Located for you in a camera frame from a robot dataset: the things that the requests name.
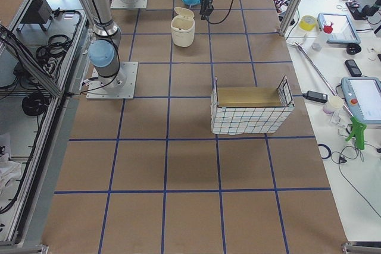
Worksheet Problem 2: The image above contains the white trash can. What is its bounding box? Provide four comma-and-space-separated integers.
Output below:
170, 7, 195, 48

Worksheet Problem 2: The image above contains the long metal rod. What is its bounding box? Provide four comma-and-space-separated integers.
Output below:
293, 41, 357, 118

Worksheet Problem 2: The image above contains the yellow tape roll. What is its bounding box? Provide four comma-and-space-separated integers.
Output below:
299, 15, 317, 32

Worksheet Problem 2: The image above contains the blue teach pendant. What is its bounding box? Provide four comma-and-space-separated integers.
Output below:
317, 12, 361, 44
341, 76, 380, 128

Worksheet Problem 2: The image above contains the black power adapter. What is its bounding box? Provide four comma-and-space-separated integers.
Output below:
302, 90, 328, 104

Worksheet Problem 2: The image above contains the green plastic clamp tool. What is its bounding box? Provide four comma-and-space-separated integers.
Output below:
345, 116, 367, 150

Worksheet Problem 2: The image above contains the wire basket with wood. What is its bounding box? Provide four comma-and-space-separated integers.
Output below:
211, 76, 295, 136

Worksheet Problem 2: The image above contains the aluminium frame post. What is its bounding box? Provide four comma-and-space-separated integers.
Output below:
278, 0, 316, 37

